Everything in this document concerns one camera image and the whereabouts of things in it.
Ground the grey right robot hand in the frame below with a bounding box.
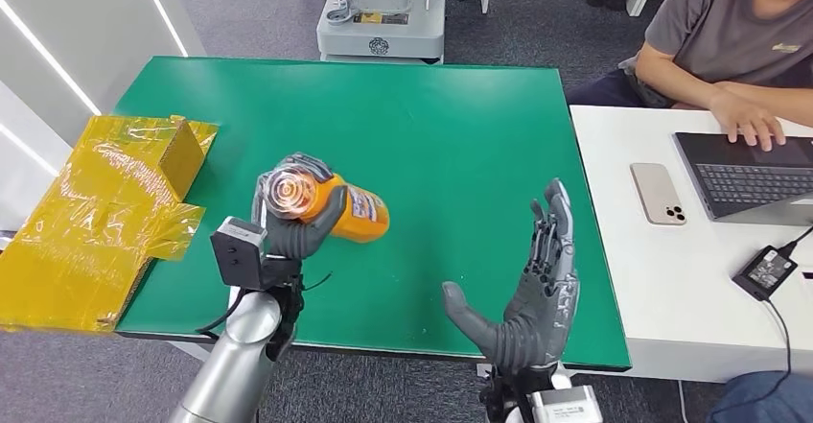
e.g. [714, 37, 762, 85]
[442, 178, 580, 377]

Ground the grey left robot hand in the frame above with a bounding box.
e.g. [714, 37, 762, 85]
[252, 152, 349, 261]

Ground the orange juice bottle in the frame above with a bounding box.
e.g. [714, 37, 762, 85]
[261, 167, 390, 245]

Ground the white table leg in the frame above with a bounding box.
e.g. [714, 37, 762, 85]
[168, 341, 221, 364]

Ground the beige smartphone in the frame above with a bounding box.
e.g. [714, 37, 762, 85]
[630, 162, 688, 227]

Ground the yellow taped cardboard box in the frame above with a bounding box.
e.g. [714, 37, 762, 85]
[0, 113, 221, 335]

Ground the grey machine base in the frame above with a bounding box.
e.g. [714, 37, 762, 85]
[315, 0, 448, 65]

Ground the black power adapter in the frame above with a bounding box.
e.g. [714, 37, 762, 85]
[732, 245, 800, 302]

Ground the person's leg in blue jeans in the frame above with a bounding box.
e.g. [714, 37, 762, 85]
[705, 370, 813, 423]

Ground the dark grey laptop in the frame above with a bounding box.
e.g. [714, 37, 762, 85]
[673, 131, 813, 228]

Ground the person's right hand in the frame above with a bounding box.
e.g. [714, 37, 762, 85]
[708, 89, 787, 153]

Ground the person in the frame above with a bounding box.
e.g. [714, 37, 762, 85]
[565, 0, 813, 153]

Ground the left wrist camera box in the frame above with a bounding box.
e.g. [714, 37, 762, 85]
[210, 216, 268, 291]

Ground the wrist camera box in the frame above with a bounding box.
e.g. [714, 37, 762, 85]
[530, 385, 605, 423]
[210, 216, 268, 291]

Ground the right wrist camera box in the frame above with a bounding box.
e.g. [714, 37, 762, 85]
[530, 385, 605, 423]

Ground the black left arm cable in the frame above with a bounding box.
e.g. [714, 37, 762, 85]
[195, 286, 247, 337]

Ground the black adapter mains cable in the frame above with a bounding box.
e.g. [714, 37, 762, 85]
[705, 297, 794, 423]

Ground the black adapter cable to laptop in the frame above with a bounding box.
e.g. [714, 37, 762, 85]
[778, 225, 813, 259]

